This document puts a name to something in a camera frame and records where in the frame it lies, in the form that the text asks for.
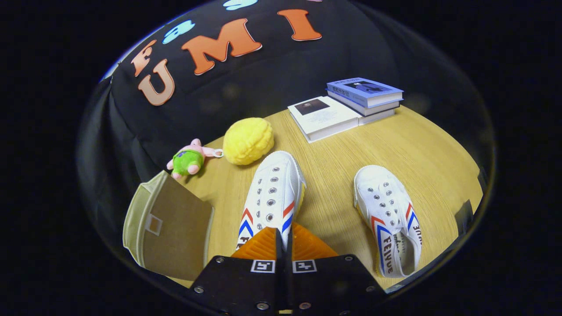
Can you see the dark cover book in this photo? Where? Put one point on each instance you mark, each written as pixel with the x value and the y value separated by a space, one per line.
pixel 377 109

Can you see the yellow round plush toy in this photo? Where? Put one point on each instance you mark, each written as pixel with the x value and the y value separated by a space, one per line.
pixel 248 140

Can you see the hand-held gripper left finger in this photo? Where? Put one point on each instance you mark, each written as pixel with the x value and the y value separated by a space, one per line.
pixel 246 285

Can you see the beige fabric storage box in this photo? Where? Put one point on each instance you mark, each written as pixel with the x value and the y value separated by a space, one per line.
pixel 175 237

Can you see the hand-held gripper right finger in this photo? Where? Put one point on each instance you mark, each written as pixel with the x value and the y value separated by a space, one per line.
pixel 325 285

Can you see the white book with portrait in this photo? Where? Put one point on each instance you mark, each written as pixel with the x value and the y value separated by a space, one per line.
pixel 325 116

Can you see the pink and green plush toy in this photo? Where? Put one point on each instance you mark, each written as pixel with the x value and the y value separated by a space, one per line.
pixel 189 161

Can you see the thin white book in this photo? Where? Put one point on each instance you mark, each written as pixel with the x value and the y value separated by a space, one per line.
pixel 377 118

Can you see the white striped canvas shoe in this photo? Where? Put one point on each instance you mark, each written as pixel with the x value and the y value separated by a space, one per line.
pixel 386 206
pixel 274 184

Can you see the blue cover book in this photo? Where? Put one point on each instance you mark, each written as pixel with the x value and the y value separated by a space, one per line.
pixel 364 87

